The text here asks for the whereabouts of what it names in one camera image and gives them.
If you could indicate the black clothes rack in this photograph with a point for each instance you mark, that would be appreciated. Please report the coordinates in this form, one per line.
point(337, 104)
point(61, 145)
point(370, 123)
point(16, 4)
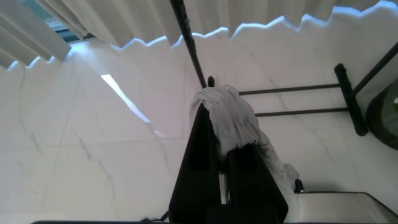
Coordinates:
point(186, 31)

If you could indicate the white curtain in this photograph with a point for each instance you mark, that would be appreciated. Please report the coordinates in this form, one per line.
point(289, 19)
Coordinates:
point(140, 18)
point(25, 34)

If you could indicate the white laundry basket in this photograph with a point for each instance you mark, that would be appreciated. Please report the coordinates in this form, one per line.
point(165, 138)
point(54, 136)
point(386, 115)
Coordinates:
point(381, 127)

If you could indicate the window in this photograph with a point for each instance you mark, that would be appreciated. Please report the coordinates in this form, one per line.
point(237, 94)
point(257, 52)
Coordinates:
point(66, 35)

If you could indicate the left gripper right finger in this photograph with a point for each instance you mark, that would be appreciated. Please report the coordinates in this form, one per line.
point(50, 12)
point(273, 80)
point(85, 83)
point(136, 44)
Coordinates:
point(255, 193)

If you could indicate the pale grey shorts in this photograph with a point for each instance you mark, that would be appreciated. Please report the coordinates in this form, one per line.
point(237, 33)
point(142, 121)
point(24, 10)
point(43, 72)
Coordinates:
point(233, 118)

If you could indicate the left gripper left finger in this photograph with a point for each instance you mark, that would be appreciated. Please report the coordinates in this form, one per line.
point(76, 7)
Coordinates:
point(196, 186)

